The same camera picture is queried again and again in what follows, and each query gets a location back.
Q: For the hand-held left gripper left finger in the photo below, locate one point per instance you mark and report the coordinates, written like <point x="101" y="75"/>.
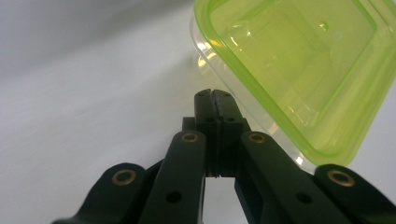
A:
<point x="204" y="124"/>

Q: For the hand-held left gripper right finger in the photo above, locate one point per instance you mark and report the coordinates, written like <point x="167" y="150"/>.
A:
<point x="230" y="124"/>

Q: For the green lidded plastic food container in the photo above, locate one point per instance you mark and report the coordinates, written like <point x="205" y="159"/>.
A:
<point x="295" y="71"/>

